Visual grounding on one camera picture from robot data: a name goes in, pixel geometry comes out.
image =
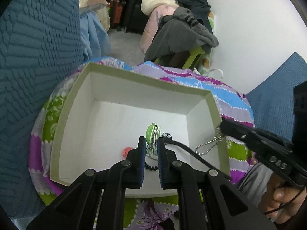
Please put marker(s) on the black suitcase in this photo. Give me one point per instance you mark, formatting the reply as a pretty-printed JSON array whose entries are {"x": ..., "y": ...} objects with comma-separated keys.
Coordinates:
[{"x": 126, "y": 15}]

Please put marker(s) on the grey blanket on stool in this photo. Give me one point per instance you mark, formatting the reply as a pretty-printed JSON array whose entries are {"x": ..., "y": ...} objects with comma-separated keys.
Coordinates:
[{"x": 177, "y": 33}]

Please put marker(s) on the pink hair clip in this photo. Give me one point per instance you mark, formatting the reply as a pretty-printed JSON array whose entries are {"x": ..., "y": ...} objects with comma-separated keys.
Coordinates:
[{"x": 126, "y": 151}]

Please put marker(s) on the green plastic stool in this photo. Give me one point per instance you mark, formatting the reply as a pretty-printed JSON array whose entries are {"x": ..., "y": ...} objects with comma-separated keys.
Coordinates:
[{"x": 183, "y": 60}]

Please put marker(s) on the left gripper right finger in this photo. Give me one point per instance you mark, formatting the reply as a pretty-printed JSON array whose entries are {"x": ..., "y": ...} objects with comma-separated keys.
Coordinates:
[{"x": 207, "y": 200}]

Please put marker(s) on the light blue sheet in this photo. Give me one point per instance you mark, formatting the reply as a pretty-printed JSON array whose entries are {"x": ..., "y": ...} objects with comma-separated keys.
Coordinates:
[{"x": 94, "y": 38}]

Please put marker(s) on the pink cream pillow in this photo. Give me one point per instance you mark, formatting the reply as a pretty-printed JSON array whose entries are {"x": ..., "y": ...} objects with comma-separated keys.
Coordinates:
[{"x": 100, "y": 7}]

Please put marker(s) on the right hand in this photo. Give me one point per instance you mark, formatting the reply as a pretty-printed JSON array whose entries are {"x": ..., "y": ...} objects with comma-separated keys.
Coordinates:
[{"x": 276, "y": 195}]

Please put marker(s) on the cream fleece blanket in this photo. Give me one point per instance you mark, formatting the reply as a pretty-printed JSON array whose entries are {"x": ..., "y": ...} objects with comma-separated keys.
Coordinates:
[{"x": 147, "y": 6}]

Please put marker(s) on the blue textured pillow right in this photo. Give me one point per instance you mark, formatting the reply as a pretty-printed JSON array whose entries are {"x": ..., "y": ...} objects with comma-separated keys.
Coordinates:
[{"x": 272, "y": 101}]

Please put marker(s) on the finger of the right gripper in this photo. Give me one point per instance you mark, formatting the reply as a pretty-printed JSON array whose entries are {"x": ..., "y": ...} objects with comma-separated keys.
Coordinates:
[{"x": 239, "y": 131}]

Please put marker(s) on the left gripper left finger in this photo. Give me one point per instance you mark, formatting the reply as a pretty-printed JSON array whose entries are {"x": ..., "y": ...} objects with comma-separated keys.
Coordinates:
[{"x": 95, "y": 200}]

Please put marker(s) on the colourful striped floral cloth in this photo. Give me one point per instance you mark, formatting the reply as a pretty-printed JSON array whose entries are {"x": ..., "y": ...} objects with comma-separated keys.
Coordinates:
[{"x": 228, "y": 155}]

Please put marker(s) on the dark navy clothing pile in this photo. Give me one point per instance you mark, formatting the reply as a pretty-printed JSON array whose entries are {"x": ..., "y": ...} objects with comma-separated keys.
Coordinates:
[{"x": 200, "y": 9}]

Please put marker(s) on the white plastic bag handle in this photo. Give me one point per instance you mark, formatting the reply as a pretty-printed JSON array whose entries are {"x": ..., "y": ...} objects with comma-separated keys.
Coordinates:
[{"x": 212, "y": 73}]

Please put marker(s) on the white cardboard box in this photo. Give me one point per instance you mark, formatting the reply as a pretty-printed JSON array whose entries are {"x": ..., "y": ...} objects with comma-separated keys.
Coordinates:
[{"x": 109, "y": 109}]

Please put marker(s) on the blue textured pillow left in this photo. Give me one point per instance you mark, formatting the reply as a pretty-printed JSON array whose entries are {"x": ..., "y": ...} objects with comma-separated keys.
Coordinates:
[{"x": 40, "y": 46}]

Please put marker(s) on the blue textured pillow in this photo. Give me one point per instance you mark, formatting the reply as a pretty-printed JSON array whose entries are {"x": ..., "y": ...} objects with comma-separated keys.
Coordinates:
[
  {"x": 272, "y": 101},
  {"x": 40, "y": 46}
]

